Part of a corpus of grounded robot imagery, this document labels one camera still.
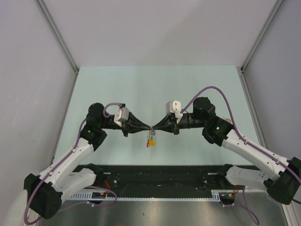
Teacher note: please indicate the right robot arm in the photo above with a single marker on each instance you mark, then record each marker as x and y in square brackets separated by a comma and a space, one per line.
[275, 174]

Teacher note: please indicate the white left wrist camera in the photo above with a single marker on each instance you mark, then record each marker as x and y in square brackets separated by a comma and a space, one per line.
[121, 116]

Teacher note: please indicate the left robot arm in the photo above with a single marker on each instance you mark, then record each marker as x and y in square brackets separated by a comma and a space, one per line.
[53, 186]

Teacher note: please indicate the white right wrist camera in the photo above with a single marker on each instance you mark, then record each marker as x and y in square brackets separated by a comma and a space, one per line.
[174, 107]

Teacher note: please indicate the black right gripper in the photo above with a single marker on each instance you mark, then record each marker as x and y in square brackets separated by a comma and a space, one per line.
[164, 125]

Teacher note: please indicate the aluminium frame post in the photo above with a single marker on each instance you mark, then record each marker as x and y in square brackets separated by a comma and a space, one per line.
[56, 33]
[268, 22]

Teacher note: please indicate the yellow tag on organizer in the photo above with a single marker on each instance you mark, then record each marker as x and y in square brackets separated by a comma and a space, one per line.
[151, 142]

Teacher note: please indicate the metal key organizer red handle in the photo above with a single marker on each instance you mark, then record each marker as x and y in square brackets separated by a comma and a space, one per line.
[153, 133]

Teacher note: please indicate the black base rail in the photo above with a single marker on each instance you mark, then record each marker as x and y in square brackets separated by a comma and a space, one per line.
[151, 181]

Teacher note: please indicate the aluminium frame post right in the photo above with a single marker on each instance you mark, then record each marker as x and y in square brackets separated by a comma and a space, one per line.
[268, 22]

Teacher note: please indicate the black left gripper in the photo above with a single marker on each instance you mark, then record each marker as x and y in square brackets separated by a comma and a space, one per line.
[128, 125]

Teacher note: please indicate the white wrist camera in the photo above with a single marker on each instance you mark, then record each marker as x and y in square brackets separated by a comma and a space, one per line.
[174, 107]
[121, 116]

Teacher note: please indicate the aluminium frame post left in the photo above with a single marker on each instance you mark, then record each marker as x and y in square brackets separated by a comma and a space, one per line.
[56, 33]

